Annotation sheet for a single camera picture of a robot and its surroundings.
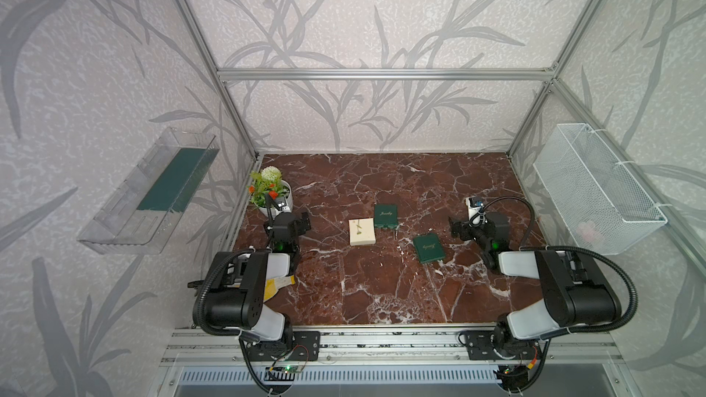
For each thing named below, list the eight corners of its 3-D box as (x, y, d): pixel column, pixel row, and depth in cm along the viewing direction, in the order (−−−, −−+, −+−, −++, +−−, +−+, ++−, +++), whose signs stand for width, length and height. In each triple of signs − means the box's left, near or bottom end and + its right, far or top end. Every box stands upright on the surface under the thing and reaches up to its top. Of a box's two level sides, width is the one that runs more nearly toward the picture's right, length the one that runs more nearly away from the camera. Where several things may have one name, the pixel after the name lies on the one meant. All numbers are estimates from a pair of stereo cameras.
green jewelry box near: (420, 263, 91) (422, 258, 88) (413, 242, 96) (414, 236, 93) (443, 259, 92) (446, 253, 89) (434, 237, 97) (437, 232, 94)
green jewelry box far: (374, 229, 99) (374, 225, 97) (374, 208, 105) (374, 204, 103) (398, 229, 99) (398, 225, 97) (396, 208, 105) (397, 204, 103)
